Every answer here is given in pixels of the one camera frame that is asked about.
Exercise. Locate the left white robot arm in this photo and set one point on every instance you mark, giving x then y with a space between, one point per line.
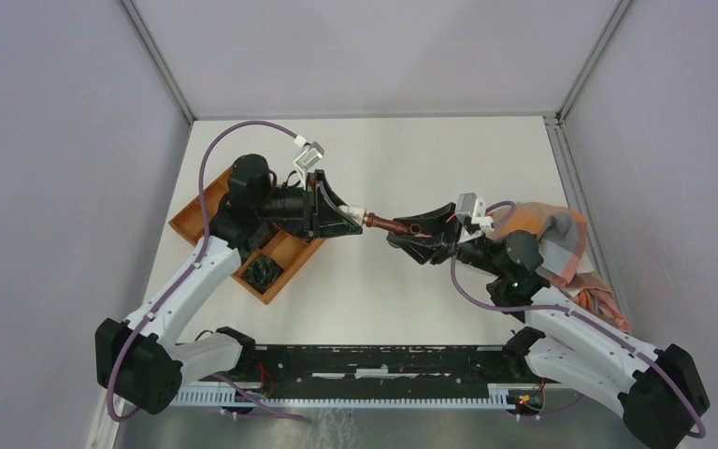
192 291

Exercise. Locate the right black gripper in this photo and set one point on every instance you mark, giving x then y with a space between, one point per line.
424 248

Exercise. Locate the orange compartment tray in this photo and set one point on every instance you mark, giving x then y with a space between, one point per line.
284 254

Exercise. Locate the orange grey checkered cloth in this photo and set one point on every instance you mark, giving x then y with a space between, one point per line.
563 238

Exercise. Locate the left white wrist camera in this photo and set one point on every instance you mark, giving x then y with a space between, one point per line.
310 154

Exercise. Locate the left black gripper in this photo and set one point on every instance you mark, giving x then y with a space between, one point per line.
321 210

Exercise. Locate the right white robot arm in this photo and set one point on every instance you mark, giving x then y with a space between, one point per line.
657 392

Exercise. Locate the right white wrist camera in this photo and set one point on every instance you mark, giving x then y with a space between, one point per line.
470 212

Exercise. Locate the aluminium frame rail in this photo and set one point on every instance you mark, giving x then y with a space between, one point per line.
526 403

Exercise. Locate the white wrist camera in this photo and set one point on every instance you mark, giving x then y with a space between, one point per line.
470 212
310 154

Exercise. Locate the brown water faucet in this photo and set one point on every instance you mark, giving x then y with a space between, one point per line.
390 224

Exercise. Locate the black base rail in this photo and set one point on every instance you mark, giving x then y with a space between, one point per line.
380 372

